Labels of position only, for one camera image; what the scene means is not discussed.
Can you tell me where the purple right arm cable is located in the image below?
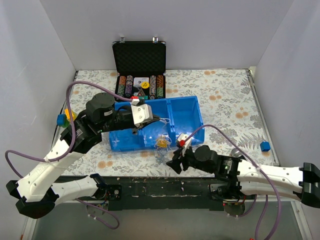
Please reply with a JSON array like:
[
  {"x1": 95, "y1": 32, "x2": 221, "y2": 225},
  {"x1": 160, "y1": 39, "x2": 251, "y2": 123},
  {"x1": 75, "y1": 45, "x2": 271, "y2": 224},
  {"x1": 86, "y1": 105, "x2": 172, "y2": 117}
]
[{"x1": 186, "y1": 124, "x2": 282, "y2": 240}]

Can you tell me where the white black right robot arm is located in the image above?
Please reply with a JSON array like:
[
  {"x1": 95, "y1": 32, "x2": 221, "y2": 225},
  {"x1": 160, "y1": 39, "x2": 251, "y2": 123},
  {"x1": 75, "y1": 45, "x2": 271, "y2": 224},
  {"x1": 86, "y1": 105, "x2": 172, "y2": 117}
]
[{"x1": 166, "y1": 145, "x2": 320, "y2": 208}]

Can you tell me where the blue toy brick left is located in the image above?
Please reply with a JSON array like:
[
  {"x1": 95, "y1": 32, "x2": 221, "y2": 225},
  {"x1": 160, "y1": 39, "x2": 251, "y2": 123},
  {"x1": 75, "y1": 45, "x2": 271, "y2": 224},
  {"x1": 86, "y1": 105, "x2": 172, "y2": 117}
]
[{"x1": 56, "y1": 114, "x2": 67, "y2": 127}]

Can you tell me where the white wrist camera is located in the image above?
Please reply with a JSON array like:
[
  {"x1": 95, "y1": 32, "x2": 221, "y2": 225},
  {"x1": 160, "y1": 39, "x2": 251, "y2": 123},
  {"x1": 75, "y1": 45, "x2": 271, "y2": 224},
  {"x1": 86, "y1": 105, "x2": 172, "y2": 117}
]
[
  {"x1": 131, "y1": 104, "x2": 153, "y2": 127},
  {"x1": 176, "y1": 133, "x2": 192, "y2": 149}
]

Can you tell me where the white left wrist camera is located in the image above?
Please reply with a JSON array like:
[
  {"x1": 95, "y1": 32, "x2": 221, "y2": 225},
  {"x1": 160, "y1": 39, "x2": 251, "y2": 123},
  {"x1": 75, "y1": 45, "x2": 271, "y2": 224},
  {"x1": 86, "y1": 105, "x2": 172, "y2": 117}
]
[{"x1": 131, "y1": 104, "x2": 153, "y2": 127}]

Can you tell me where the yellow toy brick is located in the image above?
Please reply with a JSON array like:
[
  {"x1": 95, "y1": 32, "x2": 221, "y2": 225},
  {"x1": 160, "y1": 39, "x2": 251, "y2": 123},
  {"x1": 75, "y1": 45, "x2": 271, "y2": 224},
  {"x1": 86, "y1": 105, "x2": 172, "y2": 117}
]
[{"x1": 64, "y1": 108, "x2": 77, "y2": 121}]

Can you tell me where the blue toy cube right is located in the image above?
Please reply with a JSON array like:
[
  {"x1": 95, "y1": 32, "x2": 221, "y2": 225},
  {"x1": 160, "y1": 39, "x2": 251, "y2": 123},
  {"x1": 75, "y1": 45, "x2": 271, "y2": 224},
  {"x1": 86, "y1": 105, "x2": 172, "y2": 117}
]
[{"x1": 259, "y1": 141, "x2": 271, "y2": 152}]

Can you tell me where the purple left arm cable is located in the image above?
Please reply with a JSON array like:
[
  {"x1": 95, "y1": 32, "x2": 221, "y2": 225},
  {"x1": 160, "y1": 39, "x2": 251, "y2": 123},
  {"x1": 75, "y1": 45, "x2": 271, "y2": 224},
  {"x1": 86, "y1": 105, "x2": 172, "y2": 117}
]
[{"x1": 4, "y1": 81, "x2": 140, "y2": 230}]

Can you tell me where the floral table mat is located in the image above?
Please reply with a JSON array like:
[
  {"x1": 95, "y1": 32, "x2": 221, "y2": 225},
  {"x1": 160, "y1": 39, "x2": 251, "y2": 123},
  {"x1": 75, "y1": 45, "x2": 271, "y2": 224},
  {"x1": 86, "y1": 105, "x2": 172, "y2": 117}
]
[{"x1": 64, "y1": 69, "x2": 279, "y2": 177}]

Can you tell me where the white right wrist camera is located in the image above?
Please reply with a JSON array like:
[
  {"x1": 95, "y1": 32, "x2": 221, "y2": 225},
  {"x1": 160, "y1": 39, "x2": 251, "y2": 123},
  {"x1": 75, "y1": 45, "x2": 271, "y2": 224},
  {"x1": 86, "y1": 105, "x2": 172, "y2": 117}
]
[{"x1": 176, "y1": 133, "x2": 192, "y2": 149}]

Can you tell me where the yellow cable bundle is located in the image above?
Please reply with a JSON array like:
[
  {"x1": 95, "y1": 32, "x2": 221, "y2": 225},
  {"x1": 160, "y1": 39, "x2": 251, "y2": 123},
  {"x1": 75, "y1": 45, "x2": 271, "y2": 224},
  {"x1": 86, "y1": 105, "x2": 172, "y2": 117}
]
[{"x1": 154, "y1": 138, "x2": 171, "y2": 150}]

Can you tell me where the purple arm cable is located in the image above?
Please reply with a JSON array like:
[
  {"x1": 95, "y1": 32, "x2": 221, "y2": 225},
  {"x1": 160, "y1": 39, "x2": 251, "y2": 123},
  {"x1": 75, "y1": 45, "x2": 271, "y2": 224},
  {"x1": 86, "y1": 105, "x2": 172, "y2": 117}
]
[
  {"x1": 4, "y1": 81, "x2": 140, "y2": 230},
  {"x1": 186, "y1": 124, "x2": 282, "y2": 240}
]

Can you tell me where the green toy brick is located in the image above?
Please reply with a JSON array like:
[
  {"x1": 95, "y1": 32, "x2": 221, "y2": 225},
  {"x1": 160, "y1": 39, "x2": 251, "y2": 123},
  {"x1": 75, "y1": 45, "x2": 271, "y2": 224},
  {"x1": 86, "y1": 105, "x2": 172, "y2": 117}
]
[{"x1": 62, "y1": 121, "x2": 70, "y2": 128}]

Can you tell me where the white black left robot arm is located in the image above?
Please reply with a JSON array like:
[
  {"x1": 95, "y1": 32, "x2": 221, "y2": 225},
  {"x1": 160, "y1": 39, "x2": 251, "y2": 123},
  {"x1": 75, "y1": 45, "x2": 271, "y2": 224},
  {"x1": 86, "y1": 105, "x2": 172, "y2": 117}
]
[{"x1": 6, "y1": 92, "x2": 160, "y2": 219}]

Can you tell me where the blue three-compartment plastic bin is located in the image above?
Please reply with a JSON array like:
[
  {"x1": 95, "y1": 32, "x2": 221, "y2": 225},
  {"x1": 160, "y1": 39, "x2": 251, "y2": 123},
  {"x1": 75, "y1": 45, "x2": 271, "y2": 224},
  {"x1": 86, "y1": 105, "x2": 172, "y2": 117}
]
[{"x1": 109, "y1": 96, "x2": 203, "y2": 152}]

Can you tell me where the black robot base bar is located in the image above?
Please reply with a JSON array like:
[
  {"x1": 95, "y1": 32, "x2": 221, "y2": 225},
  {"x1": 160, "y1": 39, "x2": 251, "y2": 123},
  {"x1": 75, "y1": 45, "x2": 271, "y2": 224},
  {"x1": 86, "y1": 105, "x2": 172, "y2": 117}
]
[{"x1": 86, "y1": 176, "x2": 247, "y2": 212}]

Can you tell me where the black poker chip case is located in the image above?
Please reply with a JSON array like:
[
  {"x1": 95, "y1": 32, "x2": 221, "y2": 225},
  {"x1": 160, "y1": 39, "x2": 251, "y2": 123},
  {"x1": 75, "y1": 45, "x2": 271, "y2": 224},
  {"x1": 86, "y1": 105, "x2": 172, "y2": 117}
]
[{"x1": 112, "y1": 37, "x2": 167, "y2": 100}]

